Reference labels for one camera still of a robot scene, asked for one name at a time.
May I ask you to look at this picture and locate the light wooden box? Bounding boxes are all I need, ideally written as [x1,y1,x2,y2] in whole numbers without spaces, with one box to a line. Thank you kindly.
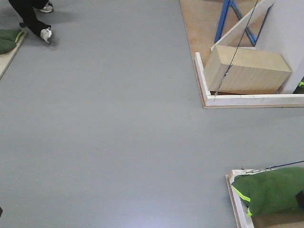
[204,45,292,95]

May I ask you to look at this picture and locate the white sneaker near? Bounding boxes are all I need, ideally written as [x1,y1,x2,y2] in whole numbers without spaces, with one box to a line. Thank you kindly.
[40,28,52,44]

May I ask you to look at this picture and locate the white sneaker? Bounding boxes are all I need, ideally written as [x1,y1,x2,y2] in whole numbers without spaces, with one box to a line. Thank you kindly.
[40,28,52,44]
[38,1,54,13]

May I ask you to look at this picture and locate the green sandbag lower right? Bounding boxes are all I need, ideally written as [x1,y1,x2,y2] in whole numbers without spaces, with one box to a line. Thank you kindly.
[232,167,304,217]

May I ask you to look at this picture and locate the white sneaker far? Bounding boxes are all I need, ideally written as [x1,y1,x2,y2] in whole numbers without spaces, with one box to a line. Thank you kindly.
[38,1,54,13]

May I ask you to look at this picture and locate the white diagonal brace plank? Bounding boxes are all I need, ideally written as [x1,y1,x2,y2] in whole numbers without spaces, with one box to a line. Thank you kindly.
[210,0,276,51]

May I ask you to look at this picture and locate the plywood base board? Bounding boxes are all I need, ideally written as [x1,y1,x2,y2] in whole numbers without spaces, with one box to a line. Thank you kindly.
[0,32,28,79]

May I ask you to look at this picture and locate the green sandbag lower left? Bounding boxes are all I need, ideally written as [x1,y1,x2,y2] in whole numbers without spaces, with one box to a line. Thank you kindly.
[0,39,17,55]

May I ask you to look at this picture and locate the green sandbag upper left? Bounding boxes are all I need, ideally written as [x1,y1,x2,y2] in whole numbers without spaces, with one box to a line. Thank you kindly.
[0,29,24,43]

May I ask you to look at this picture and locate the person's black trouser legs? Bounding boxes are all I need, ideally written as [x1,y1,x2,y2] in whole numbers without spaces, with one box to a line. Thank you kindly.
[9,0,51,37]

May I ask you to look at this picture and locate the black robot part right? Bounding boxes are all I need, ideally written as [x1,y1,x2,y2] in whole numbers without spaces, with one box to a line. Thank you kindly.
[295,190,304,209]

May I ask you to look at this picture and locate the dark tension rope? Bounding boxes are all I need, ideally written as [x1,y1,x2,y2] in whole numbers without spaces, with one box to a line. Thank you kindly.
[213,0,259,102]

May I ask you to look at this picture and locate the white L-shaped base frame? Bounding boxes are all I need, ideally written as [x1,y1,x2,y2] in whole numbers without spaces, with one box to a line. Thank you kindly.
[194,52,304,108]

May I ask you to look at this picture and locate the blue metal frame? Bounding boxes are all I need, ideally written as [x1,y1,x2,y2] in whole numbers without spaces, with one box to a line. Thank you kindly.
[214,0,272,47]

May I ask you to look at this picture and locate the white frame lower right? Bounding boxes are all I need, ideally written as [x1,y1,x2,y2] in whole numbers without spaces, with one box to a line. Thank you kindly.
[225,169,266,228]

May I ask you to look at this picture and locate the green sandbag behind wall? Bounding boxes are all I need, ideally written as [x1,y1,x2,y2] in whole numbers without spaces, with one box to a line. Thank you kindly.
[294,81,304,94]

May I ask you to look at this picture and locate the white wall panel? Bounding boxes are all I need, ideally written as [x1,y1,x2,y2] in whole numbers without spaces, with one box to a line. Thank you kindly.
[256,0,304,94]

